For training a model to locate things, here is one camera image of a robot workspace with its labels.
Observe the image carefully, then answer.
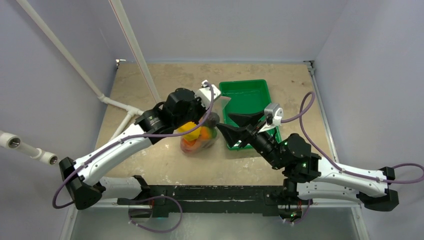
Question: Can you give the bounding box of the orange green toy mango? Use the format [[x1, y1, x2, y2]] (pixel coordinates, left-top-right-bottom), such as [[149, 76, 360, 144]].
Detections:
[[198, 126, 218, 141]]

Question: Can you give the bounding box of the yellow toy bell pepper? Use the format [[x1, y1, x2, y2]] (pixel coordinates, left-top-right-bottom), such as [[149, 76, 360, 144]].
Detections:
[[178, 121, 203, 143]]

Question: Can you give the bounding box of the clear pink zip top bag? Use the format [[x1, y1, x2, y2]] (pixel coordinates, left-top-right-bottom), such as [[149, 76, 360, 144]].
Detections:
[[180, 96, 231, 155]]

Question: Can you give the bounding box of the orange toy pumpkin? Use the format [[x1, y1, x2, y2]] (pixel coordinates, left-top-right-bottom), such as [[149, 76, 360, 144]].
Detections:
[[180, 138, 206, 154]]

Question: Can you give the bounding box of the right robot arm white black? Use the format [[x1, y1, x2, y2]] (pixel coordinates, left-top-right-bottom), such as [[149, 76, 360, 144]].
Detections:
[[216, 108, 399, 212]]

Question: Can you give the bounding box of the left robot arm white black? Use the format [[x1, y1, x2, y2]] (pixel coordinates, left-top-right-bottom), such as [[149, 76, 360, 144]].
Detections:
[[52, 82, 221, 210]]

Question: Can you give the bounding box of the green plastic tray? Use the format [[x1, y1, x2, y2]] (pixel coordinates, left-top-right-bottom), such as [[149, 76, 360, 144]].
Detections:
[[219, 79, 280, 141]]

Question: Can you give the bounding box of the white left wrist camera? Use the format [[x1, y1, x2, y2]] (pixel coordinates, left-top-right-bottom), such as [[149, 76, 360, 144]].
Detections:
[[194, 80, 222, 109]]

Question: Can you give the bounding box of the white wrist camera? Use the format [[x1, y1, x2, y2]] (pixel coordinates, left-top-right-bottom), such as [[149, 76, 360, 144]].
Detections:
[[194, 80, 222, 109], [258, 103, 284, 133]]

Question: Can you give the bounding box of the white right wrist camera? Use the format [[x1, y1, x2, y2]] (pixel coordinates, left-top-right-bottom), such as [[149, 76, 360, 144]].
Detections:
[[258, 103, 284, 133]]

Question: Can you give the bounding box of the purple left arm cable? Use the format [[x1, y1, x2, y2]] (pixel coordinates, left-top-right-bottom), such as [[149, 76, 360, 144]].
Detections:
[[52, 82, 216, 210]]

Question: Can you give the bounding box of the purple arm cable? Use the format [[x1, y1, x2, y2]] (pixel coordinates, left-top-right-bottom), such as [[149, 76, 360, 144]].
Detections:
[[280, 91, 424, 185], [52, 82, 216, 210]]

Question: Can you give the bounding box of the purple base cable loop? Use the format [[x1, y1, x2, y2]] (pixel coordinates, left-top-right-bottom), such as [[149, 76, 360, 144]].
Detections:
[[127, 195, 184, 234]]

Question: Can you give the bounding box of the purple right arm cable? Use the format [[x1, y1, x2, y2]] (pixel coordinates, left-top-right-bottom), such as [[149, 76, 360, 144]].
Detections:
[[280, 91, 424, 185]]

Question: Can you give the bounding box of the white pvc pipe frame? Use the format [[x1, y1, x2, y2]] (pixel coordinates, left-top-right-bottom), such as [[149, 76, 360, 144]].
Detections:
[[0, 0, 161, 166]]

